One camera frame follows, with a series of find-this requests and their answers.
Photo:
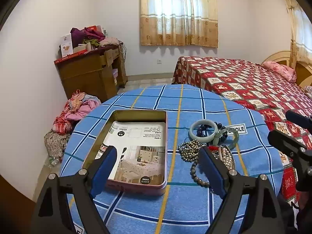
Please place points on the red knot tassel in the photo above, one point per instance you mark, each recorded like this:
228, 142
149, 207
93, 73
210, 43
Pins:
212, 148

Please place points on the blue plaid tablecloth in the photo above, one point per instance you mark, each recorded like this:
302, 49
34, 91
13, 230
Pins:
195, 102

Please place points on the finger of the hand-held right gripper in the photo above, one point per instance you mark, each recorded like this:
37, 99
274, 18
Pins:
287, 143
299, 119

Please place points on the floral cloth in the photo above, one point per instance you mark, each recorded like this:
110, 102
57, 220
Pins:
54, 142

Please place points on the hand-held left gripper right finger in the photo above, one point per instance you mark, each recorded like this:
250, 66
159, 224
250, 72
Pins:
212, 173

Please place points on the pale jade bangle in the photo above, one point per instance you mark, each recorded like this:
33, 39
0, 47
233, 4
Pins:
193, 134

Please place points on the flat red box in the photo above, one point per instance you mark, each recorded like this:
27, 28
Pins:
70, 58

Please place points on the beige patterned curtain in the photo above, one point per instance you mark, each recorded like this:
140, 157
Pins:
178, 17
301, 29

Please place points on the white cardboard box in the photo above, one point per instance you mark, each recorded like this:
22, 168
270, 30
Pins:
67, 45

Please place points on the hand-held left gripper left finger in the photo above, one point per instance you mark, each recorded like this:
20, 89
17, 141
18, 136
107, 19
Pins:
104, 173

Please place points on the pile of colourful clothes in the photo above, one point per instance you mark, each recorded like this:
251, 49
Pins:
78, 109

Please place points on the wooden desk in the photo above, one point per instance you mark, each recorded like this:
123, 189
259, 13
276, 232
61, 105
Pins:
85, 75

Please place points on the printed paper leaflet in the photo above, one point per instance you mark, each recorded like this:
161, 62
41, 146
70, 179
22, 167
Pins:
141, 136

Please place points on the wooden headboard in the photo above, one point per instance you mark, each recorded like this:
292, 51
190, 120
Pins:
280, 57

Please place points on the pink pillow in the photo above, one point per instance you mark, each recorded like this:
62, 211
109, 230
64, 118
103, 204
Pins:
280, 70

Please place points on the pink metal tin box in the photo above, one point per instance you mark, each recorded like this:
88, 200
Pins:
136, 115

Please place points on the striped pillow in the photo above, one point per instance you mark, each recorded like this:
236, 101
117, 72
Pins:
309, 89

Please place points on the green segmented jade bangle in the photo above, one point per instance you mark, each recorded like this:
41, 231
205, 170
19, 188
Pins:
233, 137

